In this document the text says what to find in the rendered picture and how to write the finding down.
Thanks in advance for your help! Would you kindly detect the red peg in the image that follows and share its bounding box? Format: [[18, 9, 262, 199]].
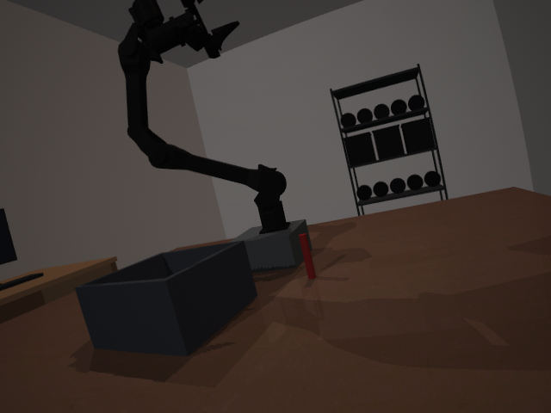
[[299, 233, 316, 279]]

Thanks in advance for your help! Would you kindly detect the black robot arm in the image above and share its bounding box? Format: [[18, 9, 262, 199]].
[[118, 0, 290, 234]]

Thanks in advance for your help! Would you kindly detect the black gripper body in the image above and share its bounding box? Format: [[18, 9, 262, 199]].
[[165, 0, 221, 59]]

